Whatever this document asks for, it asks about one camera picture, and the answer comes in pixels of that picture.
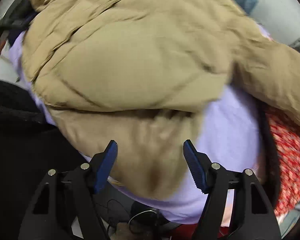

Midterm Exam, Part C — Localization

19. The tan puffer jacket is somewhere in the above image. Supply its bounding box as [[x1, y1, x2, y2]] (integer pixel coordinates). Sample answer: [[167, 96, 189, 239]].
[[21, 0, 300, 200]]

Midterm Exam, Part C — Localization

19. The black knit garment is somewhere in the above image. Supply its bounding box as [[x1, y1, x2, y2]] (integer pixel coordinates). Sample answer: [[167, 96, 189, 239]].
[[0, 80, 85, 239]]

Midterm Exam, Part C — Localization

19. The lavender floral bed sheet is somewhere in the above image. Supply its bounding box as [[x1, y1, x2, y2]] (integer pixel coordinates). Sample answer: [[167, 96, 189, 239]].
[[9, 24, 273, 225]]

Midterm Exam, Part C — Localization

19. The red floral padded garment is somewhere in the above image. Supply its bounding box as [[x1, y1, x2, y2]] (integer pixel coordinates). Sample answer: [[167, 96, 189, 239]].
[[265, 106, 300, 218]]

